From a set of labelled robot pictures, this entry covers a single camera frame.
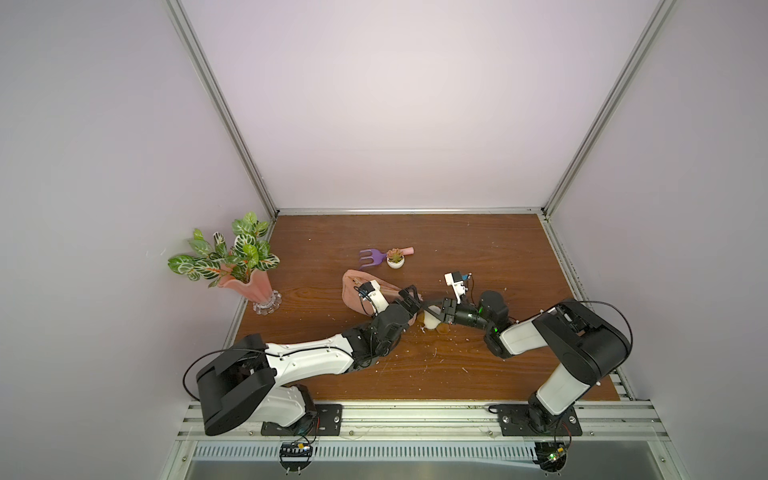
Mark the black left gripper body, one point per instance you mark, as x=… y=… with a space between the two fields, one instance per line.
x=405 y=298

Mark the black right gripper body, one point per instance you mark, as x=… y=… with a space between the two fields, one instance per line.
x=448 y=309

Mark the brown white plush keychain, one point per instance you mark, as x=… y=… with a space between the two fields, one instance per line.
x=430 y=323

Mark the pink corduroy bag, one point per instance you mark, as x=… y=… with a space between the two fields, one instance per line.
x=352 y=279

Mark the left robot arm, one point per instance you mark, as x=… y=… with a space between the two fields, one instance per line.
x=258 y=380

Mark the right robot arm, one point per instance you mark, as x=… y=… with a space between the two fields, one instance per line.
x=587 y=346

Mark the succulent in white pot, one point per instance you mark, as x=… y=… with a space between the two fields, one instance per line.
x=395 y=258

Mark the purple pink garden fork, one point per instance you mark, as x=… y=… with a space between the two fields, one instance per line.
x=375 y=257

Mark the pink vase with leaves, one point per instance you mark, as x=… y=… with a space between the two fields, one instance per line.
x=242 y=267

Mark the right controller board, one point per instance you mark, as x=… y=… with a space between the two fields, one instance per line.
x=550 y=457

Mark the controller board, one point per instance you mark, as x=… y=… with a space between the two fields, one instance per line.
x=295 y=457
x=550 y=457

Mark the left controller board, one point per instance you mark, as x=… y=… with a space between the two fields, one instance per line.
x=295 y=457

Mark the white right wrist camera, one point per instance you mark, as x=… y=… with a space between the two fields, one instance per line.
x=459 y=284

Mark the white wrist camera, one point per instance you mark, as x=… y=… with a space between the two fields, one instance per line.
x=459 y=284
x=373 y=301

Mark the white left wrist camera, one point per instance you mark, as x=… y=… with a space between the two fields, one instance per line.
x=373 y=301

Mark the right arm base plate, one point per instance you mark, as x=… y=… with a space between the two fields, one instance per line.
x=528 y=420

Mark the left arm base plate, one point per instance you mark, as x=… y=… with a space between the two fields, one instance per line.
x=324 y=420

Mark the aluminium front rail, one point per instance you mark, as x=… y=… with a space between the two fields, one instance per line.
x=482 y=420

